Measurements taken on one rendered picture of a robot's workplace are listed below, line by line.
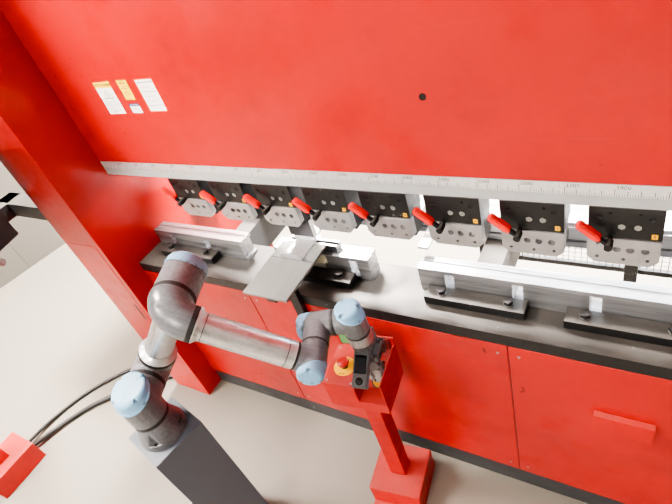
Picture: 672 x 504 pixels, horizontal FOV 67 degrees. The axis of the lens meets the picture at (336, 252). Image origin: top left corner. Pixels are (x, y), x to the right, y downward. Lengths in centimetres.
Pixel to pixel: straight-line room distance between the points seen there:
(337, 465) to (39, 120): 179
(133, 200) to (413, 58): 149
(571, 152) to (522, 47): 25
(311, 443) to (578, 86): 189
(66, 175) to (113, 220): 26
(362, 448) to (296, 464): 30
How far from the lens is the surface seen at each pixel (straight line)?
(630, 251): 137
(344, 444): 244
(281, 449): 253
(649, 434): 170
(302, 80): 136
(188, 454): 180
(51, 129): 216
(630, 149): 120
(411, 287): 168
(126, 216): 233
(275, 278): 170
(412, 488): 215
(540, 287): 151
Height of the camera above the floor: 205
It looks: 38 degrees down
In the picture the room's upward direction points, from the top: 20 degrees counter-clockwise
